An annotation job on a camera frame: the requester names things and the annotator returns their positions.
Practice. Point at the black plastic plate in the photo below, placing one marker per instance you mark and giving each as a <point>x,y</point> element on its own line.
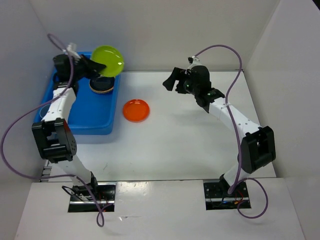
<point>101,82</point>

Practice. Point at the green plastic plate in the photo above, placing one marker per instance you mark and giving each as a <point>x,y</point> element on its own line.
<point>111,58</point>

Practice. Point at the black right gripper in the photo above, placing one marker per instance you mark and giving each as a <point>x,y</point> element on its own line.
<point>176,74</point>

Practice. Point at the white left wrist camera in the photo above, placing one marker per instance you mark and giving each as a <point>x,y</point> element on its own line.
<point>71,50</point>

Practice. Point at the tan woven wicker tray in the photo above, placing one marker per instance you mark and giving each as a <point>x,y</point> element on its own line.
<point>102,91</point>

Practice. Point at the blue plastic cup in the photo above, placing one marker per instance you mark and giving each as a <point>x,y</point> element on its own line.
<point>43,111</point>

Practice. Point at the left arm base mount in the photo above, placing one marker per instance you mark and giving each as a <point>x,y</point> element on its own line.
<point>83,203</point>

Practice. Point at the blue plastic bin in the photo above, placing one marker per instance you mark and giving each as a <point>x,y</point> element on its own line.
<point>93,111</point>

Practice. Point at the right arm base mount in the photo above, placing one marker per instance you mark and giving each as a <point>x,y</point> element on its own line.
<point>217,199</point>

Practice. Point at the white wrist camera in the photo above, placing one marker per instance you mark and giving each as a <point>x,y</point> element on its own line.
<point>193,61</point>
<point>71,50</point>

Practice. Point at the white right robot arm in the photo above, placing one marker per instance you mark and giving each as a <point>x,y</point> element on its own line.
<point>256,144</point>

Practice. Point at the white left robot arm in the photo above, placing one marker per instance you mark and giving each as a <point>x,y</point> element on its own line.
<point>53,136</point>

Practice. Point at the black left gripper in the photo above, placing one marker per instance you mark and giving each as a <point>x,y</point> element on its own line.
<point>94,67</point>

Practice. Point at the orange plastic plate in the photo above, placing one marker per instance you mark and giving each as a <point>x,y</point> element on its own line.
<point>136,110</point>

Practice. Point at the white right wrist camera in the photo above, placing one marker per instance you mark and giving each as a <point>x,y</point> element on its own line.
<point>193,61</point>

